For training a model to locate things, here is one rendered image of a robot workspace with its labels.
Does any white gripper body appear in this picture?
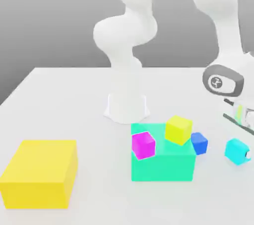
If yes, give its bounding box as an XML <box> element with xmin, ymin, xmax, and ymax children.
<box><xmin>222</xmin><ymin>112</ymin><xmax>254</xmax><ymax>146</ymax></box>

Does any small cyan cube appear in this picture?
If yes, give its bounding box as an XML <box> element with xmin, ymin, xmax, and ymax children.
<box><xmin>224</xmin><ymin>138</ymin><xmax>251</xmax><ymax>166</ymax></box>

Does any small blue cube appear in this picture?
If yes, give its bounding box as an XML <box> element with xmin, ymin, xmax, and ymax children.
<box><xmin>190</xmin><ymin>132</ymin><xmax>209</xmax><ymax>156</ymax></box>

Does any small yellow cube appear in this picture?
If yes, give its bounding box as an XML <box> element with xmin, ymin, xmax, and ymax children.
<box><xmin>165</xmin><ymin>115</ymin><xmax>193</xmax><ymax>147</ymax></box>

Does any small magenta cube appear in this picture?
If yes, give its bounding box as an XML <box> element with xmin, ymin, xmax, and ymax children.
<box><xmin>131</xmin><ymin>131</ymin><xmax>157</xmax><ymax>161</ymax></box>

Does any large green box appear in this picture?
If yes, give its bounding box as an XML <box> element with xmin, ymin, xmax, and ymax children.
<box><xmin>130</xmin><ymin>122</ymin><xmax>197</xmax><ymax>182</ymax></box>

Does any large yellow box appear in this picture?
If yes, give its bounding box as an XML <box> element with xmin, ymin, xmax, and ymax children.
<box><xmin>0</xmin><ymin>139</ymin><xmax>78</xmax><ymax>210</ymax></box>

